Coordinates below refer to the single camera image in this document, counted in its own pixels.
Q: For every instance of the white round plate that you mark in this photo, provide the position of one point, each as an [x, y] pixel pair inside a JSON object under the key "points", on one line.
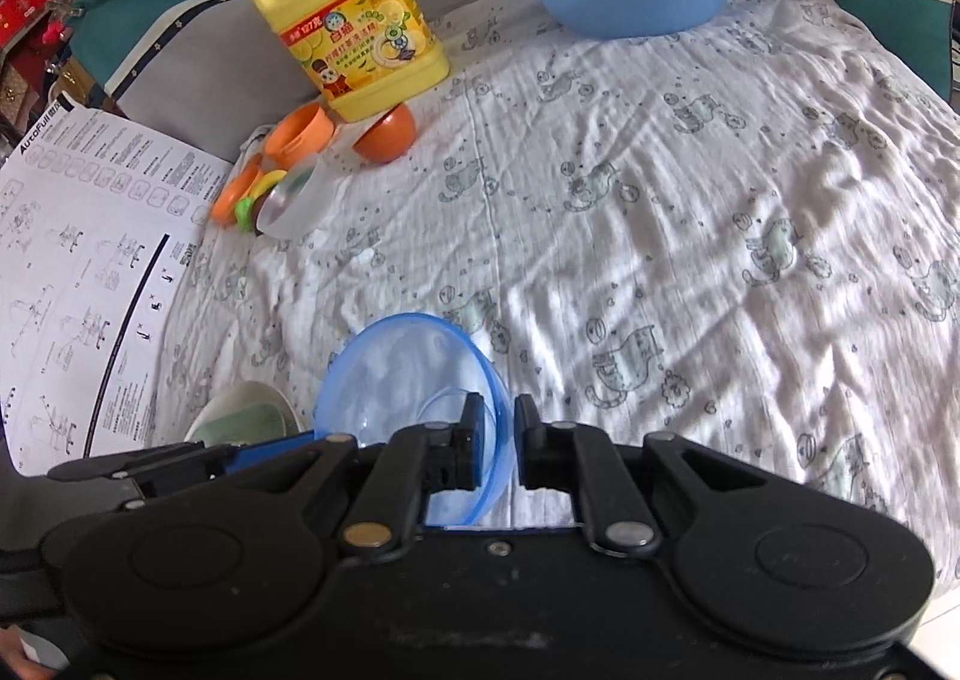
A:
{"points": [[206, 410]]}

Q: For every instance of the white cat-print blanket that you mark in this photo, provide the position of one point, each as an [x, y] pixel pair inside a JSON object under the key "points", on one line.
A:
{"points": [[637, 238]]}

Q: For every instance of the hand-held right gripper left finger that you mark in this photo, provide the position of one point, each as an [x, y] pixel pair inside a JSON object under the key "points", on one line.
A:
{"points": [[457, 455]]}

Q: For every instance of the white instruction sheet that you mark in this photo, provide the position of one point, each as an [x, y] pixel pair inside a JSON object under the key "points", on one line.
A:
{"points": [[75, 275]]}

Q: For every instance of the person's left hand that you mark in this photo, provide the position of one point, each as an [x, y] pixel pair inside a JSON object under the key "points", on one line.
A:
{"points": [[22, 661]]}

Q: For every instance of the red box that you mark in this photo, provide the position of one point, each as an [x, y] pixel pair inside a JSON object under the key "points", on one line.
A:
{"points": [[26, 2]]}

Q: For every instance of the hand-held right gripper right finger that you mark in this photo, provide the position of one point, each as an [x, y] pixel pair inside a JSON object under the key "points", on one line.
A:
{"points": [[532, 455]]}

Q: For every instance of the yellow detergent pump bottle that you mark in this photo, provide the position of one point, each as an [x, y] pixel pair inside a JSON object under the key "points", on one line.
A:
{"points": [[352, 35]]}

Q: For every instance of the orange toy pot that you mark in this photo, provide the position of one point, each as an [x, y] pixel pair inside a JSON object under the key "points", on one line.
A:
{"points": [[296, 133]]}

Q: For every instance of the green toy vegetable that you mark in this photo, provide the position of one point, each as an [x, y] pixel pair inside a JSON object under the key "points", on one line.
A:
{"points": [[246, 209]]}

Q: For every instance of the blue transparent bowl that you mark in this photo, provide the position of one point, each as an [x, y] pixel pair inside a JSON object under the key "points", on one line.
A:
{"points": [[382, 380]]}

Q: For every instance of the clear plastic bowl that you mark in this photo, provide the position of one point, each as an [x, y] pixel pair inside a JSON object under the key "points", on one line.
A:
{"points": [[300, 208]]}

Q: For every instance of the orange toy plate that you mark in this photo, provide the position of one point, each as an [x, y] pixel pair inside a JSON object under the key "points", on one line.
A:
{"points": [[225, 204]]}

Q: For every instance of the teal and grey striped sheet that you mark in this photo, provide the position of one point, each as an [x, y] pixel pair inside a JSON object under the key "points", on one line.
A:
{"points": [[172, 13]]}

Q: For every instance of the green square plate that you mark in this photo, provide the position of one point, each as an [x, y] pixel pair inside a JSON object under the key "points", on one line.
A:
{"points": [[247, 423]]}

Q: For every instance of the dark orange bowl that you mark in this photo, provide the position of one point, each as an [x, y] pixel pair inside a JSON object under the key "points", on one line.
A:
{"points": [[386, 136]]}

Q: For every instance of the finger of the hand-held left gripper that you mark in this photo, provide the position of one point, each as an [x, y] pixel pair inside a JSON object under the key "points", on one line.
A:
{"points": [[262, 455]]}

